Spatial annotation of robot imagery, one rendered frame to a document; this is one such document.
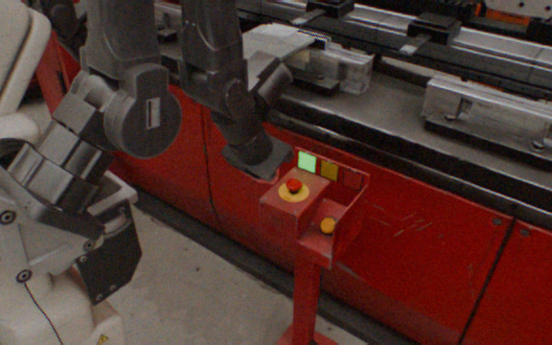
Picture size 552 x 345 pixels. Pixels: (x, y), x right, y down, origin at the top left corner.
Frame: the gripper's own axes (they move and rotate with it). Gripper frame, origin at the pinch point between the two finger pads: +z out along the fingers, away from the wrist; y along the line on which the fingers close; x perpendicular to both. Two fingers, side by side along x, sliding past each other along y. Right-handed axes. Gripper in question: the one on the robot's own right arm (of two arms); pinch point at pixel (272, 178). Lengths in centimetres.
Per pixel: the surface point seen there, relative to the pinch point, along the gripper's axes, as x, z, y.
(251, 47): -33, 17, 41
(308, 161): -16.5, 28.8, 13.4
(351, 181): -17.4, 30.3, 1.6
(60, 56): -10, 28, 125
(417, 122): -41, 35, -2
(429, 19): -72, 33, 12
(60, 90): -1, 43, 132
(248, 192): -11, 66, 46
